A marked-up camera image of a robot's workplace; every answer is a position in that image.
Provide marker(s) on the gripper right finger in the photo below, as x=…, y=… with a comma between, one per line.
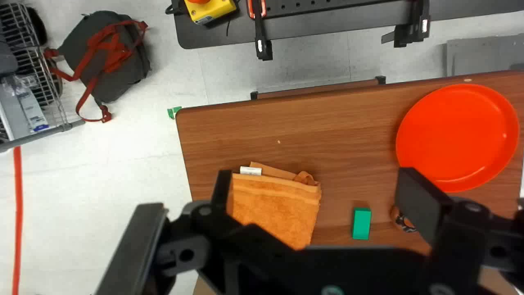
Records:
x=458, y=229

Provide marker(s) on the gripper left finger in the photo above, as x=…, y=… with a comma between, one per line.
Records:
x=196, y=229

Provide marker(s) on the brown wooden table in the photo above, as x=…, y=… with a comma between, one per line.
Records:
x=319, y=89

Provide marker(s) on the white packet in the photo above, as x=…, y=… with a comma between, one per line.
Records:
x=33, y=110

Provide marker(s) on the orange terry cloth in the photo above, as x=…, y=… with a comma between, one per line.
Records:
x=278, y=205

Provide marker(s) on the orange plastic plate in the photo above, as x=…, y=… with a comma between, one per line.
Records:
x=456, y=135

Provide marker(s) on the grey panel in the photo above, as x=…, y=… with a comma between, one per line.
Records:
x=483, y=55

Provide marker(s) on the small orange and black object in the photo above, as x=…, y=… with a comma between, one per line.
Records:
x=400, y=219

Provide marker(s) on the black and orange clamp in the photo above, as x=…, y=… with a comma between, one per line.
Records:
x=262, y=37

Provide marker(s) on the green block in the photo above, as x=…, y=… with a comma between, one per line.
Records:
x=362, y=223

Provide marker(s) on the green tape piece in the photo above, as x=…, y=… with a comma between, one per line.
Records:
x=173, y=111

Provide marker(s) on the yellow emergency stop box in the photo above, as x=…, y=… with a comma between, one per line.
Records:
x=211, y=9

